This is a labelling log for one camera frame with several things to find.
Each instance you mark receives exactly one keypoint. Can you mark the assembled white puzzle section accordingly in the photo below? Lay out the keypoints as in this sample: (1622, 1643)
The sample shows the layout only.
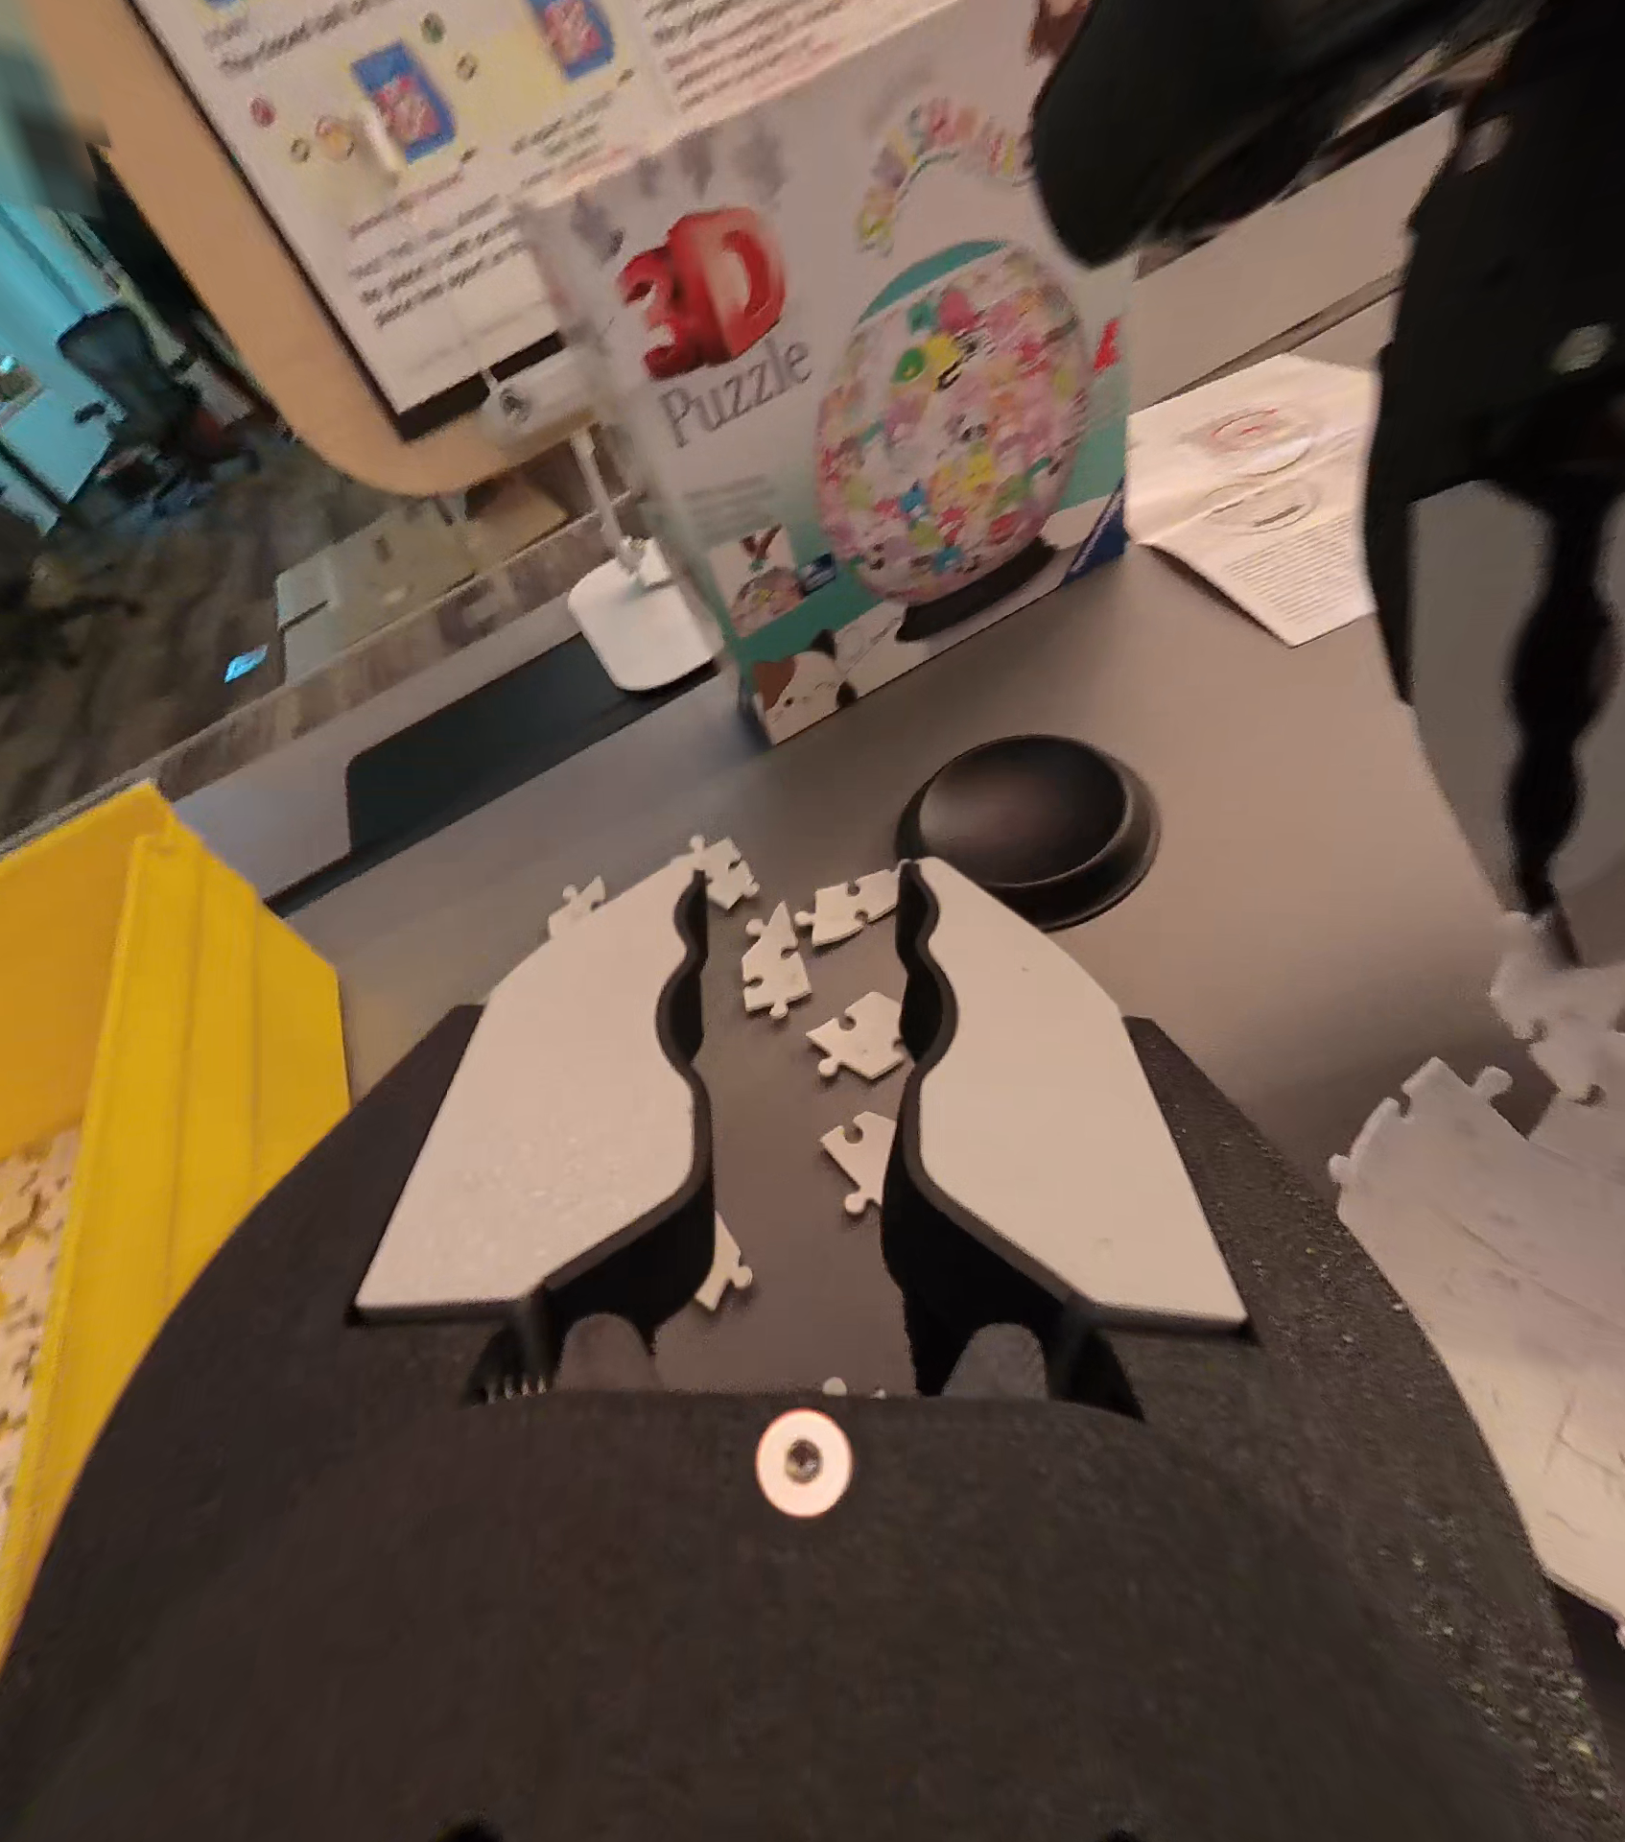
(1591, 1323)

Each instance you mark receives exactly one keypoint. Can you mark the dark blue panel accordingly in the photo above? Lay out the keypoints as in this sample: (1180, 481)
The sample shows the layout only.
(526, 750)

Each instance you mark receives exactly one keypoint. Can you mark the colourful puzzle box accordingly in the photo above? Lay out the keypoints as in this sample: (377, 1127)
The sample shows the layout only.
(871, 376)

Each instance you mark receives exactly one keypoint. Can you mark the wall poster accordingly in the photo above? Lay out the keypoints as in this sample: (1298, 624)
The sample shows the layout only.
(467, 147)

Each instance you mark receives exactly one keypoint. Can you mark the black round ball stand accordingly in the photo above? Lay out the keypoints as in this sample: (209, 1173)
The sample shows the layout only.
(1028, 821)

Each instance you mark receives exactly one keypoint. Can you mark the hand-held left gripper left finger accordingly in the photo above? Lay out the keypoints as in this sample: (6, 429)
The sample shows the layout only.
(540, 1152)

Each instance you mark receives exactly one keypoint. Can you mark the white instruction leaflet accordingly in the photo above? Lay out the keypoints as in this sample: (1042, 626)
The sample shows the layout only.
(1274, 492)

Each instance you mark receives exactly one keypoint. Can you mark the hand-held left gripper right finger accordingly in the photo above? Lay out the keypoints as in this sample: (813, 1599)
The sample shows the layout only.
(1074, 1152)

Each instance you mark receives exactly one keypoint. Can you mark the yellow storage bin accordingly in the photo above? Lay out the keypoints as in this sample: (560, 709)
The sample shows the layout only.
(152, 1065)

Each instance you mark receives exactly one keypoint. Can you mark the black office chair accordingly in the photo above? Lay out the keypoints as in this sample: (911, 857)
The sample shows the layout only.
(139, 389)

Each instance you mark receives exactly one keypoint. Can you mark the scattered loose puzzle pieces group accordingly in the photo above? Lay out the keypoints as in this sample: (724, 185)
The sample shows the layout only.
(863, 1036)

